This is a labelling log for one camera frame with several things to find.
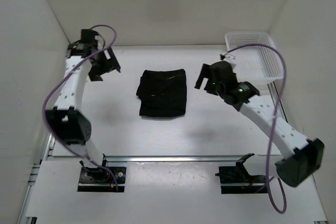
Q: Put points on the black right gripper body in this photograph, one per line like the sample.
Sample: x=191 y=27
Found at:
x=214 y=88

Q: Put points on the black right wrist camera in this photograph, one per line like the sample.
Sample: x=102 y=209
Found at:
x=221 y=71

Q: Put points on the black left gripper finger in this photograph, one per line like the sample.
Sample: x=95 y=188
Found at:
x=94 y=77
x=111 y=61

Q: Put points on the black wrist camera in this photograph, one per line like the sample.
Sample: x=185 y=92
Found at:
x=88 y=36
x=221 y=71

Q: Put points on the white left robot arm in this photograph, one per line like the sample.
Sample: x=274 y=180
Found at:
x=62 y=113

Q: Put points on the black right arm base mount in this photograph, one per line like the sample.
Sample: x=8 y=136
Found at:
x=236 y=179

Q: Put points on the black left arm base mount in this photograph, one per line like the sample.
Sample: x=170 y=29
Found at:
x=99 y=180

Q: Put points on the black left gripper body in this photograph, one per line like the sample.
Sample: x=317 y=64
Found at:
x=102 y=65

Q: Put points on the aluminium rail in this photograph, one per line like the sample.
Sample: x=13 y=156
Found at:
x=313 y=112
x=174 y=159
x=43 y=150

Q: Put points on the black shorts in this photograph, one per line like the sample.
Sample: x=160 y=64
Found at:
x=163 y=94

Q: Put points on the aluminium front rail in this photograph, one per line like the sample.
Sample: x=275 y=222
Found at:
x=174 y=159

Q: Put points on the aluminium right side rail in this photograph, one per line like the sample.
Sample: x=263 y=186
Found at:
x=313 y=112

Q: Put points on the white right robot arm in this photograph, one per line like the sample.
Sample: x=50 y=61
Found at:
x=301 y=156

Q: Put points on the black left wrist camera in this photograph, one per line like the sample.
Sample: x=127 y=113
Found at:
x=88 y=36

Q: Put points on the aluminium left side rail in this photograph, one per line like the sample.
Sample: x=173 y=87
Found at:
x=43 y=150

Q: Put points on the white perforated plastic basket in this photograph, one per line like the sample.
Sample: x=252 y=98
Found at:
x=257 y=65

